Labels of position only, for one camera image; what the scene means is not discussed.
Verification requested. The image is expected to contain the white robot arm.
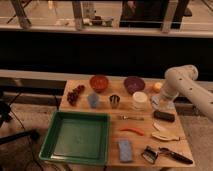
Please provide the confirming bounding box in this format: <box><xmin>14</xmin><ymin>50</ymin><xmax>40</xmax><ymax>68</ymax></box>
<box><xmin>160</xmin><ymin>65</ymin><xmax>213</xmax><ymax>122</ymax></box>

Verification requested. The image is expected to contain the blue plastic cup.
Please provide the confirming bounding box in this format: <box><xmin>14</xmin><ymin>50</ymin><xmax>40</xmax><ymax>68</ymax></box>
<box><xmin>87</xmin><ymin>93</ymin><xmax>99</xmax><ymax>108</ymax></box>

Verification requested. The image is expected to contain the orange fruit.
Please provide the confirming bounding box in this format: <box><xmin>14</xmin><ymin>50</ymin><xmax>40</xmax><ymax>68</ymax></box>
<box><xmin>153</xmin><ymin>82</ymin><xmax>162</xmax><ymax>93</ymax></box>

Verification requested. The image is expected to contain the purple bowl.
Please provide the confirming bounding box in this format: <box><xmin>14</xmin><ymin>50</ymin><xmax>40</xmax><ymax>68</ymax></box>
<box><xmin>124</xmin><ymin>76</ymin><xmax>145</xmax><ymax>94</ymax></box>

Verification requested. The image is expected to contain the green plastic tray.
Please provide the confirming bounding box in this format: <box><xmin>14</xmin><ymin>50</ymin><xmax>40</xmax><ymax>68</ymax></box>
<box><xmin>39</xmin><ymin>111</ymin><xmax>110</xmax><ymax>166</ymax></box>

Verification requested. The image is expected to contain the black tripod stand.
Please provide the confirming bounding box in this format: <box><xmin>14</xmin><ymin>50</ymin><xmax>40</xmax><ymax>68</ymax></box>
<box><xmin>0</xmin><ymin>93</ymin><xmax>41</xmax><ymax>145</ymax></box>

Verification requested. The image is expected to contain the black handled peeler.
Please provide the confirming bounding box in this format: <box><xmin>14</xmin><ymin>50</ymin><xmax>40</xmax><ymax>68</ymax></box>
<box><xmin>159</xmin><ymin>147</ymin><xmax>193</xmax><ymax>164</ymax></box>

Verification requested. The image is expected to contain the dark red grape bunch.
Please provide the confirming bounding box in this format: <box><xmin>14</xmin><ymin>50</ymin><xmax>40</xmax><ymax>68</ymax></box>
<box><xmin>67</xmin><ymin>85</ymin><xmax>85</xmax><ymax>106</ymax></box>

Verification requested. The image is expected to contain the small metal cup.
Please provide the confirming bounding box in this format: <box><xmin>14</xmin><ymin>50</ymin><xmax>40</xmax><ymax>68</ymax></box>
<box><xmin>109</xmin><ymin>94</ymin><xmax>120</xmax><ymax>108</ymax></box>

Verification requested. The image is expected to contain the red chili pepper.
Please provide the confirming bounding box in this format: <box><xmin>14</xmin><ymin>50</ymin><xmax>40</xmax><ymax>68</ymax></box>
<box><xmin>120</xmin><ymin>128</ymin><xmax>144</xmax><ymax>136</ymax></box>

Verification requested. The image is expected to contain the black eraser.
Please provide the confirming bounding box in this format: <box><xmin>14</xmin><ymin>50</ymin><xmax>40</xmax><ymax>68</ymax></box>
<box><xmin>153</xmin><ymin>110</ymin><xmax>175</xmax><ymax>122</ymax></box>

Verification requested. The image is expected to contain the blue sponge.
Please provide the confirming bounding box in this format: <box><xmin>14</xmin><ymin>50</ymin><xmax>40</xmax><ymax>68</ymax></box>
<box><xmin>118</xmin><ymin>139</ymin><xmax>133</xmax><ymax>163</ymax></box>

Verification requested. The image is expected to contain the white paper cup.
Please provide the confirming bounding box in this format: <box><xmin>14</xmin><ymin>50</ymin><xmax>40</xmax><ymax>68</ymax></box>
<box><xmin>132</xmin><ymin>92</ymin><xmax>148</xmax><ymax>109</ymax></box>

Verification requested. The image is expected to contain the black binder clip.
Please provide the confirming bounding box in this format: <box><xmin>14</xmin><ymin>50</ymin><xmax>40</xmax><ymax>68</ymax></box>
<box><xmin>141</xmin><ymin>146</ymin><xmax>158</xmax><ymax>164</ymax></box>

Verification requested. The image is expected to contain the orange bowl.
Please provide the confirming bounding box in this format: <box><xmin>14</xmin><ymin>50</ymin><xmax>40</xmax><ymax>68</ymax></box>
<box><xmin>89</xmin><ymin>75</ymin><xmax>109</xmax><ymax>93</ymax></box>

